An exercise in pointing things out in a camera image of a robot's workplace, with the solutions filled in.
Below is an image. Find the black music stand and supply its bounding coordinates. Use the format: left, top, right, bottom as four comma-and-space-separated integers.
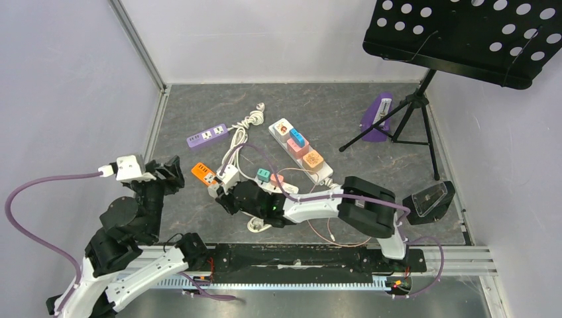
338, 0, 562, 182

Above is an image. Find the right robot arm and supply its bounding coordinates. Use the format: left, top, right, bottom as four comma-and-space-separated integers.
208, 176, 410, 270

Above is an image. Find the white tiger cube adapter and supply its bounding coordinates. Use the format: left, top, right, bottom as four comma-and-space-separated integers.
269, 118, 294, 143

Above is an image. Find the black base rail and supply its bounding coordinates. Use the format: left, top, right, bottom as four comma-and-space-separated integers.
186, 243, 427, 284

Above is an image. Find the purple strip white cable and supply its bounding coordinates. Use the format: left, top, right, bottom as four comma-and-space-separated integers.
219, 103, 266, 176

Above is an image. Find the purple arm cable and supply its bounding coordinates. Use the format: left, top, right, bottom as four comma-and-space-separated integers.
218, 142, 445, 299
4, 171, 117, 317

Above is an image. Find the teal small adapter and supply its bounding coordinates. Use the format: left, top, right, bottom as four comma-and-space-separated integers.
256, 168, 271, 184

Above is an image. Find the orange power strip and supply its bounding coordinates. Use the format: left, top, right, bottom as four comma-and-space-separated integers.
191, 162, 218, 187

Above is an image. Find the pink charging cable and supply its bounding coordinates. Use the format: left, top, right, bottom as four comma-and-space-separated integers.
276, 167, 374, 249

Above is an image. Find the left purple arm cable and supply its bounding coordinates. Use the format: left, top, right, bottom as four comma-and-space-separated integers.
4, 171, 117, 317

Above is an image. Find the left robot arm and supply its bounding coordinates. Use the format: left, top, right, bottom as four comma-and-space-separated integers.
46, 155, 208, 317

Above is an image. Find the small pink charger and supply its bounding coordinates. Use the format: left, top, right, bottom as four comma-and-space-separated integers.
270, 174, 284, 186

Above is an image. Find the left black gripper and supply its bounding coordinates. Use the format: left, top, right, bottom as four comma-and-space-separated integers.
131, 155, 188, 239

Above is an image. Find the tan cube socket adapter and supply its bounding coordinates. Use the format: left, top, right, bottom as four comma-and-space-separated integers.
302, 150, 324, 172

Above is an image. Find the blue plug adapter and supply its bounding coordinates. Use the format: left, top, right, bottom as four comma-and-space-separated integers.
290, 128, 306, 148

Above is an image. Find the pink cube socket adapter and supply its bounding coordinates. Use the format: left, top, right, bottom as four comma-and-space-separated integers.
286, 138, 310, 160

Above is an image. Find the purple metronome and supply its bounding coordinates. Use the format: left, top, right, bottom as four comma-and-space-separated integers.
359, 92, 393, 142

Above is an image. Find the purple power strip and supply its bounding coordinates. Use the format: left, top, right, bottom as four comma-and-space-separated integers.
186, 123, 229, 150

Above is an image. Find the long white colourful power strip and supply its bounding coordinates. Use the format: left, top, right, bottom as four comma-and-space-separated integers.
268, 118, 333, 186

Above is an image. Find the small white power strip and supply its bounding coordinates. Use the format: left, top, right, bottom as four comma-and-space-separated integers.
253, 177, 299, 194

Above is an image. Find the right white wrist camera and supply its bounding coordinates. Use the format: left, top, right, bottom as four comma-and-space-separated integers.
205, 164, 240, 199

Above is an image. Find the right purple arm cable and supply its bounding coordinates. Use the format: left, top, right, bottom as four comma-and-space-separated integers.
218, 142, 445, 299

